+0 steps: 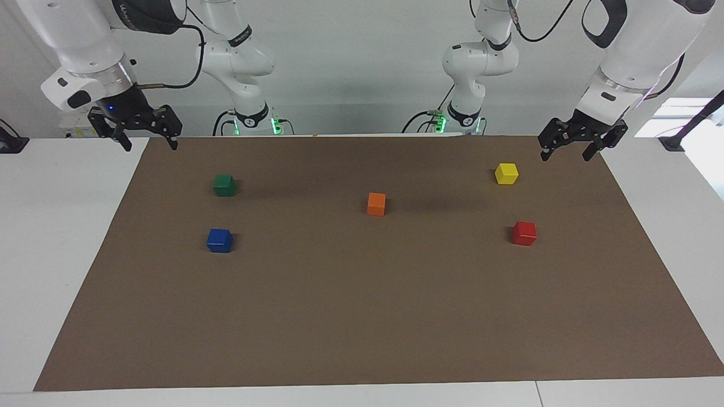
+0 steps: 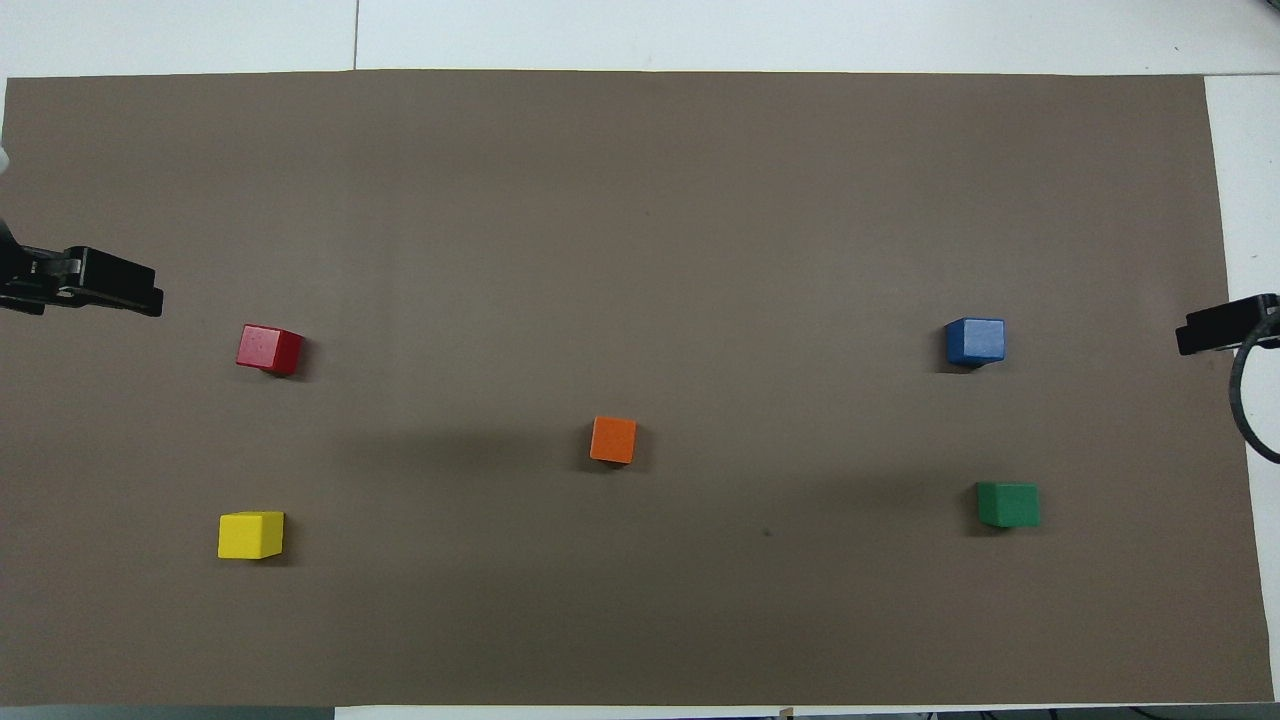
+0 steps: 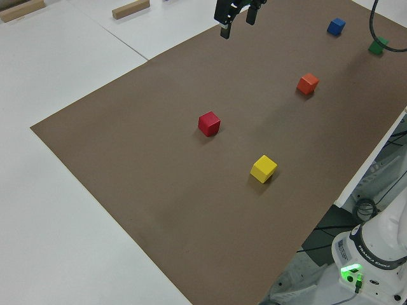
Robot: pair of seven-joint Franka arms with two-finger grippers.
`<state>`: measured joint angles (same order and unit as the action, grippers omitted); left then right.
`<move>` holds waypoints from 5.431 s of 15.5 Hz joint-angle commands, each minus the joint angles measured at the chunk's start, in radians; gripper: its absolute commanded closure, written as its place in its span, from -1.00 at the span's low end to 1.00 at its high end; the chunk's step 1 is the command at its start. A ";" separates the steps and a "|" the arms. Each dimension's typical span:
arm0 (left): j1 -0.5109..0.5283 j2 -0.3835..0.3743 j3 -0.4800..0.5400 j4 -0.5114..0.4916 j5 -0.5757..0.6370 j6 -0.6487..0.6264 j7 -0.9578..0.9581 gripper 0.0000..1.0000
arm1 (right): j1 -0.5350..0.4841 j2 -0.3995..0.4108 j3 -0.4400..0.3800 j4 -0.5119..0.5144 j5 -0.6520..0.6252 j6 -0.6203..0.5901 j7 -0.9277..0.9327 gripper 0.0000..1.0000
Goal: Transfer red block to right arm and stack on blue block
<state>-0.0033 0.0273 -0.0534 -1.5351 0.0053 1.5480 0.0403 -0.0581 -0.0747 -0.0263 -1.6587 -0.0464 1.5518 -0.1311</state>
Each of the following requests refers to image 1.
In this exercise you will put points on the red cube block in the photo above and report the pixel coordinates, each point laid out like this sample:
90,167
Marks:
524,234

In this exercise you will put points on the orange cube block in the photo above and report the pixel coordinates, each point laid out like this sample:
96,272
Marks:
376,204

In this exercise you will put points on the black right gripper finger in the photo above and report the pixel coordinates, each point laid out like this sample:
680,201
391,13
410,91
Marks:
169,123
110,129

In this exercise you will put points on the black clamp mount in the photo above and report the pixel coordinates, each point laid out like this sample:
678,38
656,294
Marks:
11,144

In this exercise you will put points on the blue cube block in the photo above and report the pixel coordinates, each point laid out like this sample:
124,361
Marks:
219,241

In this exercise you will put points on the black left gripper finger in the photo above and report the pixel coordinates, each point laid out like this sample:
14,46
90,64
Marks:
551,138
608,138

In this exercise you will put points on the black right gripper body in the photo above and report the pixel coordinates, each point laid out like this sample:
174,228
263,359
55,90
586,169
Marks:
127,107

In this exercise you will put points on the green cube block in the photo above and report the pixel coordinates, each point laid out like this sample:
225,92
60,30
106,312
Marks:
224,185

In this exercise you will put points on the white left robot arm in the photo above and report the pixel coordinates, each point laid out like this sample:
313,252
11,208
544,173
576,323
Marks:
639,45

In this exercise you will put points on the yellow cube block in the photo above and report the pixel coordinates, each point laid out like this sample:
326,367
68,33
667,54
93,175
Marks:
506,173

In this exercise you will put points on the brown table mat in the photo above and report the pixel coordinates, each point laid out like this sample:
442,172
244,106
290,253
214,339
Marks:
362,305

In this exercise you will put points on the white box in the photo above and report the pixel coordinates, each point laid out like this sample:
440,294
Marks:
73,127

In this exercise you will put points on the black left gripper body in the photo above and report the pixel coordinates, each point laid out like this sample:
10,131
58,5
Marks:
588,124

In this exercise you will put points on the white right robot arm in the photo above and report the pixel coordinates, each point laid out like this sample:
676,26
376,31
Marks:
73,39

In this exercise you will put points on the black camera stand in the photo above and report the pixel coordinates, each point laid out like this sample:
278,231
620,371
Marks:
673,141

